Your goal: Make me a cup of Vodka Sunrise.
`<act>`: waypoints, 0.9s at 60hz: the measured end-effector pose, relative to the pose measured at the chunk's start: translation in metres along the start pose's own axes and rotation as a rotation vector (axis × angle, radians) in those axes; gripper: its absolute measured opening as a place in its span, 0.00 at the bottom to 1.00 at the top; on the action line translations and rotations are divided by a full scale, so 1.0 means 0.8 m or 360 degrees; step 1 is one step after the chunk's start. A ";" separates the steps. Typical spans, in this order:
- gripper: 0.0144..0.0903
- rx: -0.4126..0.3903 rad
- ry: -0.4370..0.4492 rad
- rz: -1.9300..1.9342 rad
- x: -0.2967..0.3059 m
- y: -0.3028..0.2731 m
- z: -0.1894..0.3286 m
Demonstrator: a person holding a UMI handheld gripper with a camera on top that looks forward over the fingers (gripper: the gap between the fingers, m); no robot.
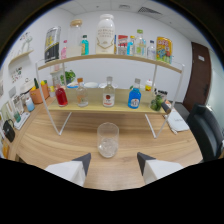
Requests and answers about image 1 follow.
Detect glass jar of limes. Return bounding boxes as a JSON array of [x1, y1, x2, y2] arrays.
[[149, 94, 165, 112]]

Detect clear glass with ice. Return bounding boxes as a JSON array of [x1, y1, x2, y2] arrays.
[[96, 122, 120, 159]]

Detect brown door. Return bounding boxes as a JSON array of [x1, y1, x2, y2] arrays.
[[182, 41, 212, 113]]

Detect blue liquid bottle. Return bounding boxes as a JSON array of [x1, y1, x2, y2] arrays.
[[127, 78, 142, 110]]

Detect dark cylinder with wooden end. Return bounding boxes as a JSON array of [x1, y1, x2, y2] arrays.
[[162, 102, 173, 115]]

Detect small yellow and red bottle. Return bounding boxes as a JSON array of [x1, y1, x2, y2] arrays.
[[144, 79, 154, 92]]

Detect clear bottle with green cap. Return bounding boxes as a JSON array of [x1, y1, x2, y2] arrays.
[[134, 29, 146, 58]]

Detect small pink bottle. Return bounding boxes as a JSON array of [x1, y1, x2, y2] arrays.
[[60, 39, 68, 60]]

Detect black chair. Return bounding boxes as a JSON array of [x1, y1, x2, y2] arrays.
[[185, 103, 224, 163]]

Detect small teal bottle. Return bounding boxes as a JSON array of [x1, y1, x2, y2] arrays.
[[81, 34, 90, 56]]

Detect white framed stand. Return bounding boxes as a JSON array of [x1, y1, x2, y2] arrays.
[[11, 94, 25, 116]]

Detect small green cup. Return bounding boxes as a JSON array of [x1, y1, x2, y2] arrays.
[[13, 111, 22, 123]]

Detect large white bottle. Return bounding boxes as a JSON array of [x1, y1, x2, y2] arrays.
[[95, 13, 116, 55]]

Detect wooden wall shelf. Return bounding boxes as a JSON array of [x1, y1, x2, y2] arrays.
[[8, 49, 35, 66]]

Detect wall sticker sheet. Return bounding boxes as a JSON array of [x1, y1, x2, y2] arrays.
[[11, 66, 24, 84]]

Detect tall black and yellow can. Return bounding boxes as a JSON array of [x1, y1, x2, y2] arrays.
[[44, 26, 62, 63]]

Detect ceiling air vent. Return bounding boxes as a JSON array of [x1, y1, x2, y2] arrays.
[[137, 6, 163, 16]]

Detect clear bottle with red label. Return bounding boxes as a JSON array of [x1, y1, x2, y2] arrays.
[[102, 76, 116, 108]]

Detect clear water bottle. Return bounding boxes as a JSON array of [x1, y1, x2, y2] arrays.
[[146, 40, 157, 61]]

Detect blue bottle with yellow cap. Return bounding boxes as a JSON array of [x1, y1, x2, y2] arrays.
[[126, 35, 136, 57]]

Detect white appliance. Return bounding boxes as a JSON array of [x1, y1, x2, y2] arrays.
[[19, 78, 36, 94]]

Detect two-tier wooden shelf rack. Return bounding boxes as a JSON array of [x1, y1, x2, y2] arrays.
[[34, 53, 185, 139]]

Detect small red liquid bottle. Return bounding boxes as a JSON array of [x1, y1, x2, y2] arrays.
[[55, 84, 69, 108]]

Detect white notebook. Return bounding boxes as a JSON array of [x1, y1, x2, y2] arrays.
[[165, 108, 190, 133]]

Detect green potted plant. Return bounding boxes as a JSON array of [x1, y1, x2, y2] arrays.
[[59, 69, 77, 86]]

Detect white figurine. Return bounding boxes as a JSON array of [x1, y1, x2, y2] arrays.
[[19, 32, 34, 54]]

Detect black kettle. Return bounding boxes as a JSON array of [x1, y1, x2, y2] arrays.
[[2, 119, 16, 143]]

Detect red and white carton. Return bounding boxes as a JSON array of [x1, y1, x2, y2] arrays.
[[117, 34, 129, 56]]

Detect white scale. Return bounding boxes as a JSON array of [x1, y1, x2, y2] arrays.
[[13, 111, 31, 131]]

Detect white and blue cup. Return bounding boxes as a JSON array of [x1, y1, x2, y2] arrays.
[[25, 96, 36, 113]]

